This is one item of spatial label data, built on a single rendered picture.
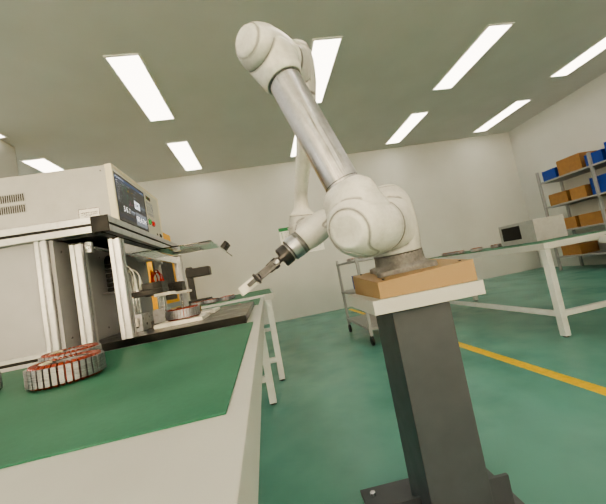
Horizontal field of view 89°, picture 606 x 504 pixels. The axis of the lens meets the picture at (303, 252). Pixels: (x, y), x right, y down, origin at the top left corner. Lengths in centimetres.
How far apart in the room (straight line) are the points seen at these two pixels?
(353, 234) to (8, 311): 92
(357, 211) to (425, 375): 53
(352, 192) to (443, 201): 702
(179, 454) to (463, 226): 779
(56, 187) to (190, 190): 570
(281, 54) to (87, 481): 98
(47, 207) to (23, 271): 24
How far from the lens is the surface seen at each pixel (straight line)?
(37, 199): 127
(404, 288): 90
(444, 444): 111
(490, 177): 863
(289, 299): 646
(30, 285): 110
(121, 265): 99
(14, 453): 39
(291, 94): 97
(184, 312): 109
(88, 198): 120
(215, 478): 22
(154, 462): 27
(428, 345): 101
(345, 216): 75
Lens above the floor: 85
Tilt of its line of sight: 4 degrees up
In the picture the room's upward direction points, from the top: 11 degrees counter-clockwise
